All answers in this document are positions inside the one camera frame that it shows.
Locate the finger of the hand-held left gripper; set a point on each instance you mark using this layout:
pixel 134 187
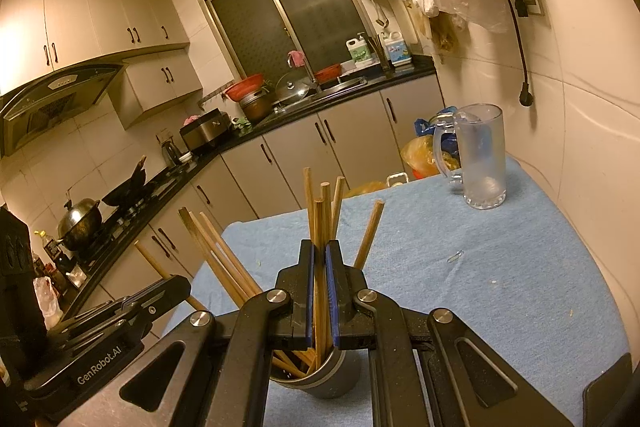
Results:
pixel 160 314
pixel 160 289

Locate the white blue-label detergent bottle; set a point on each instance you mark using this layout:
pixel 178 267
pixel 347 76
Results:
pixel 397 49

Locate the black wok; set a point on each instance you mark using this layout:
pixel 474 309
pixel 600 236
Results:
pixel 125 189

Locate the dark grey utensil holder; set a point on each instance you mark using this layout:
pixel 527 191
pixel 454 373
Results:
pixel 335 377

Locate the black chair back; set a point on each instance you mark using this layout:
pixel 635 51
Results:
pixel 610 392

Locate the white green-label detergent bottle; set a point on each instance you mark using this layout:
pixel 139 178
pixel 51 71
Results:
pixel 359 52

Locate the pink cloth on faucet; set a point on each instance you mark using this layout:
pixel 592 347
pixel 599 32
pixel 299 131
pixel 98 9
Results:
pixel 297 58

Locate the bunch of wooden chopsticks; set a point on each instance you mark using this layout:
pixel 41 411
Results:
pixel 367 234

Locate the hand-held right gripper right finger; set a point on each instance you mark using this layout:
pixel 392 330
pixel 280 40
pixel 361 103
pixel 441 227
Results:
pixel 331 312

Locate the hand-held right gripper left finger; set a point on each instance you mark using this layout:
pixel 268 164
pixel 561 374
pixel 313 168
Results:
pixel 311 307

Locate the gas stove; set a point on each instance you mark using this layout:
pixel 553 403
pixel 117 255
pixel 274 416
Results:
pixel 130 217

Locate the steel kettle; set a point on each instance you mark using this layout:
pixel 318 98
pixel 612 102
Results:
pixel 171 154

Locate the dark sauce bottles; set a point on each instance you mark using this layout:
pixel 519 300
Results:
pixel 50 262

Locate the frosted kitchen window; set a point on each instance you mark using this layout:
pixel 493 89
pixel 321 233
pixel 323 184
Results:
pixel 280 7

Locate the steel pot with lid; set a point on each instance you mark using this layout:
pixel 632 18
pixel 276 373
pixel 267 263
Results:
pixel 80 224

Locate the brown cooking pot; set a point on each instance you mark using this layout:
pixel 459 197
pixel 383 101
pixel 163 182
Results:
pixel 256 107

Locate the white plastic bag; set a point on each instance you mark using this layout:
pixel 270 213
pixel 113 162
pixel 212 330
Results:
pixel 47 302

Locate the large red plastic basin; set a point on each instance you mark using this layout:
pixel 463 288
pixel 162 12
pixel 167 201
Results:
pixel 244 87

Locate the steel countertop appliance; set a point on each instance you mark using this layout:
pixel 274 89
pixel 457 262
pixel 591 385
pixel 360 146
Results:
pixel 205 132

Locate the yellow plastic bag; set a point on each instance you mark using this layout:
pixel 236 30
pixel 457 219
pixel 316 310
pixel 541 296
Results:
pixel 420 157

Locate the blue plastic bag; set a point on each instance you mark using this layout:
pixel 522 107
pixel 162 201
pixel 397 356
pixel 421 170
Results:
pixel 435 122

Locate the wooden chopstick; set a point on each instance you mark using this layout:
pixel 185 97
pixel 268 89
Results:
pixel 152 259

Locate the cream wall cabinets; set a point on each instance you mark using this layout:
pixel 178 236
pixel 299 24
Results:
pixel 75 22

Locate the black range hood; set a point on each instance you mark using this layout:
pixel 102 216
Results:
pixel 55 102

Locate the glass pot lid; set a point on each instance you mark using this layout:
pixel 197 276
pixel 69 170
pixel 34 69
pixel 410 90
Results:
pixel 292 89

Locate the clear glass mug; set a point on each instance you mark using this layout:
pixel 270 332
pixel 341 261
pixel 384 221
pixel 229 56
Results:
pixel 482 157

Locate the metal paper clip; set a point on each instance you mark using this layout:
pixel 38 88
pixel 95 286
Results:
pixel 456 256

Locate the small red basin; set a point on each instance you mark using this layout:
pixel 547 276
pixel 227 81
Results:
pixel 328 73

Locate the blue tablecloth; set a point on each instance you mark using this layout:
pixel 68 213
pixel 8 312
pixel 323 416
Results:
pixel 450 307

